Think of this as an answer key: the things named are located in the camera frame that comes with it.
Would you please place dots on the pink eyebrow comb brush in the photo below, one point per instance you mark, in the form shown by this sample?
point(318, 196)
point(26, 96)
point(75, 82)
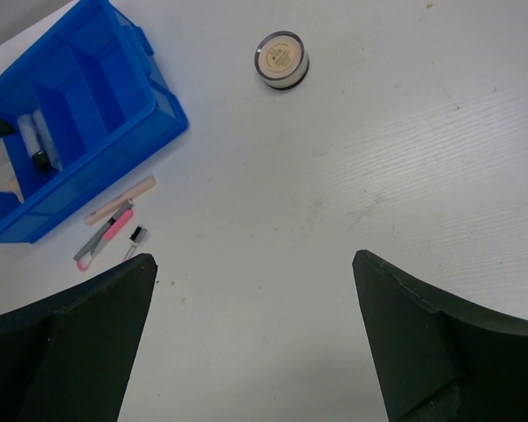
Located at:
point(136, 238)

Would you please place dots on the beige cosmetic stick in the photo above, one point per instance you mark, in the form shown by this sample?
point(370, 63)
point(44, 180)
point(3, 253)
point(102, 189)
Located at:
point(133, 192)

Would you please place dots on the blue plastic organizer tray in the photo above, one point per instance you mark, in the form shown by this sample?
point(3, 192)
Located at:
point(94, 78)

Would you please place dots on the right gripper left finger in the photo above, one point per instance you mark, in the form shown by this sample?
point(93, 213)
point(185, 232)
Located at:
point(69, 356)

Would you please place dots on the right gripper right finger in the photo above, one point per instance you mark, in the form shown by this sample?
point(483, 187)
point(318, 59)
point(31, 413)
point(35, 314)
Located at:
point(439, 357)

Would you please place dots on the clear tube black cap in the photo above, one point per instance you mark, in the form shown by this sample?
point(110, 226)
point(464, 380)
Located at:
point(31, 141)

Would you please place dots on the clear plastic bottle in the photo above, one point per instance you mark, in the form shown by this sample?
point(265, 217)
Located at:
point(46, 139)

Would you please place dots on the round compact case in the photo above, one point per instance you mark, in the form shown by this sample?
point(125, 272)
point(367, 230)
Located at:
point(281, 60)

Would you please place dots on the houndstooth pattern pencil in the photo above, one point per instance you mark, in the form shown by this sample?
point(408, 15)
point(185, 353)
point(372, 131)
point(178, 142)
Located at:
point(89, 246)

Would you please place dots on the pink makeup brush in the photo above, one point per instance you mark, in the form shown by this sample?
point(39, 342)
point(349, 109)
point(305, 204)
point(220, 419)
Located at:
point(84, 263)

